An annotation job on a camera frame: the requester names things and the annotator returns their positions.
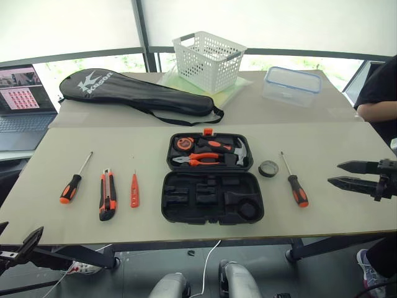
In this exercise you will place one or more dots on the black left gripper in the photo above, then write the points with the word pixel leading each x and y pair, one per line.
pixel 7 255

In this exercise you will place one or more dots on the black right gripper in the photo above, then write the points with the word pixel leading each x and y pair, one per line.
pixel 387 180

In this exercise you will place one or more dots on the orange black utility knife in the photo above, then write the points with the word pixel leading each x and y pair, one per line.
pixel 107 198

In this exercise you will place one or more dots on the orange voltage tester pen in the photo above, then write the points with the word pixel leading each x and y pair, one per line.
pixel 134 192

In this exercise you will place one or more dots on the person's bare forearm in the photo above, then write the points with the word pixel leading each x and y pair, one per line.
pixel 376 112

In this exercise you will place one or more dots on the black tool case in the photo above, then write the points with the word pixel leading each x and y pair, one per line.
pixel 214 201

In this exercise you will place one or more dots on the white red sneaker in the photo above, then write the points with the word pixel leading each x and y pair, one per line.
pixel 85 268

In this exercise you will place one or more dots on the black trouser leg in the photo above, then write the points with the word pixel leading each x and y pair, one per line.
pixel 384 257

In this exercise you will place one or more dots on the black electrical tape roll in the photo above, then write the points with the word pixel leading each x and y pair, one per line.
pixel 263 173

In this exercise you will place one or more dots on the person in black shirt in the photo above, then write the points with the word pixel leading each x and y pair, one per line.
pixel 383 83

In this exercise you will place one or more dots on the white pink sneaker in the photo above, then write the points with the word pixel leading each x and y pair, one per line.
pixel 369 273

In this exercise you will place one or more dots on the clear container blue rimmed lid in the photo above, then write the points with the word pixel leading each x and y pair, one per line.
pixel 290 90

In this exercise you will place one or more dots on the grey laptop computer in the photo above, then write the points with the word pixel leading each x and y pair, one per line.
pixel 21 124

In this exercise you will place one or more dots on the pale green translucent folder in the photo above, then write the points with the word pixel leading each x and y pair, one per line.
pixel 231 97

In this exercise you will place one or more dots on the silver right robot leg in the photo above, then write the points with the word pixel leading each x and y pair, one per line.
pixel 237 279

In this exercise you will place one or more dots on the silver robot leg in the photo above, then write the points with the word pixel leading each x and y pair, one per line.
pixel 237 279
pixel 170 287

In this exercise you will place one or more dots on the silver left robot leg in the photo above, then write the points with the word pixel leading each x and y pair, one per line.
pixel 170 287

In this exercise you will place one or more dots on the small black floor object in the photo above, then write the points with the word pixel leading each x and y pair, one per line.
pixel 191 253

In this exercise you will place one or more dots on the orange black tape measure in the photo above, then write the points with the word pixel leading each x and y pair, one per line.
pixel 184 144

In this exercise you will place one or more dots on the black Kason racket bag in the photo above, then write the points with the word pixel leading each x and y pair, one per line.
pixel 124 90

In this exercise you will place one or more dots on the white plastic perforated basket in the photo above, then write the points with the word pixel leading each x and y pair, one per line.
pixel 204 68

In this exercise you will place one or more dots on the dark window frame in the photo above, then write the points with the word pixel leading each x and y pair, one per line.
pixel 143 31

